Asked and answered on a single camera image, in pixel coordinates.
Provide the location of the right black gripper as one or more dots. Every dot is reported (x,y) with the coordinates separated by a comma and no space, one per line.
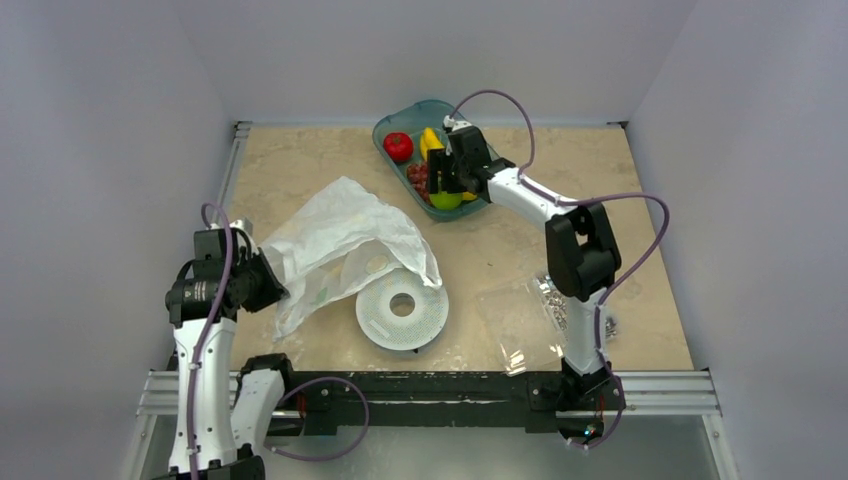
(448,176)

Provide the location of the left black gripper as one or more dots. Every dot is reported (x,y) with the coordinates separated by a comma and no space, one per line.
(273,290)

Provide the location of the red fake grape bunch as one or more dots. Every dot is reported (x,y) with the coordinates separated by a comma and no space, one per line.
(417,175)

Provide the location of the red fake tomato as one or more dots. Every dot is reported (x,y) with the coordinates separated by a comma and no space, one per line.
(398,146)

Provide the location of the green fake fruit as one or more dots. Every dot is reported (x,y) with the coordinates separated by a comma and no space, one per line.
(445,201)

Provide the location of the white plastic bag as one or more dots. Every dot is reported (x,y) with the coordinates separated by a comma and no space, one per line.
(320,253)

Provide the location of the yellow fake fruit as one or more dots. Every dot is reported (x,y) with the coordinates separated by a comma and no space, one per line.
(377,264)

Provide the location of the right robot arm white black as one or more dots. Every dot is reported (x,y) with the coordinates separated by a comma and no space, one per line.
(582,254)

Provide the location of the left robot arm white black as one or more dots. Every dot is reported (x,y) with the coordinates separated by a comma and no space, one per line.
(222,422)

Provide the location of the yellow fake banana bunch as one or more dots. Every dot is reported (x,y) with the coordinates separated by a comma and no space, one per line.
(429,140)

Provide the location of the teal plastic tray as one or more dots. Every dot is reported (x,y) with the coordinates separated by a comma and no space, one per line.
(413,121)

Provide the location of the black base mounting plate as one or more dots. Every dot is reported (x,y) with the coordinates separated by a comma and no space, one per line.
(535,402)

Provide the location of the clear plastic screw box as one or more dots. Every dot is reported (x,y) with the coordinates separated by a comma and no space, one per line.
(534,326)

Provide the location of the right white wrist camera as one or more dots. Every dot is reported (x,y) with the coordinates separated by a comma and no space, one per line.
(450,124)

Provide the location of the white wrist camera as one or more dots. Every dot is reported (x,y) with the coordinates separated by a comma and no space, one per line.
(450,124)
(244,226)

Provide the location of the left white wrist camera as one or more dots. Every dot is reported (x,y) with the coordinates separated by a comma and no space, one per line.
(244,226)

